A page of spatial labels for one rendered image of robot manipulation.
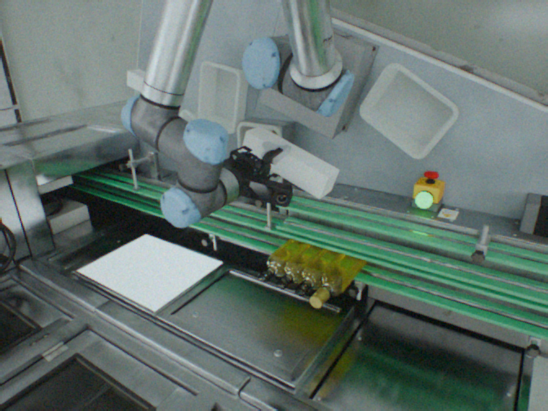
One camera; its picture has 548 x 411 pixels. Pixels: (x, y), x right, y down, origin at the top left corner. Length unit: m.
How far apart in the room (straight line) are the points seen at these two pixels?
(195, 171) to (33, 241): 1.13
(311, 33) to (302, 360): 0.74
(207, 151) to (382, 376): 0.71
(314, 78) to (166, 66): 0.32
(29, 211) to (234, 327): 0.92
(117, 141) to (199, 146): 1.20
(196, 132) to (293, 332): 0.65
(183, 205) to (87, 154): 1.10
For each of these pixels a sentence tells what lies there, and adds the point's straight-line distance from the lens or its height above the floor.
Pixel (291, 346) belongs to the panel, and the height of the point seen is 1.21.
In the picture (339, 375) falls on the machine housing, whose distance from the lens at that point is 1.09.
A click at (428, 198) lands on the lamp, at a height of 0.85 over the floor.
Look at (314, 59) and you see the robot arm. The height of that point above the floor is 1.14.
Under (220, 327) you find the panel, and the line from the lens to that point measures 1.17.
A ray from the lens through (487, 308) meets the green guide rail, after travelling 1.18.
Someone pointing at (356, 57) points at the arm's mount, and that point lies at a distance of 1.12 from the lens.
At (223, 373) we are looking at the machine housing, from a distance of 1.05.
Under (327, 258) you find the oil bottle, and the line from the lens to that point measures 1.16.
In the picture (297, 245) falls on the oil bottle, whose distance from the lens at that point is 1.21.
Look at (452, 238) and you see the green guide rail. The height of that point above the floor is 0.91.
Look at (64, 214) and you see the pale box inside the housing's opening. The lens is 1.93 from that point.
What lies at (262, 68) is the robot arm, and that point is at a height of 1.08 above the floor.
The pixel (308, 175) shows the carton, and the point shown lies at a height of 1.11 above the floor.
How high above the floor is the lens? 1.89
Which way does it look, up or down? 49 degrees down
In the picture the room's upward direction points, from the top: 123 degrees counter-clockwise
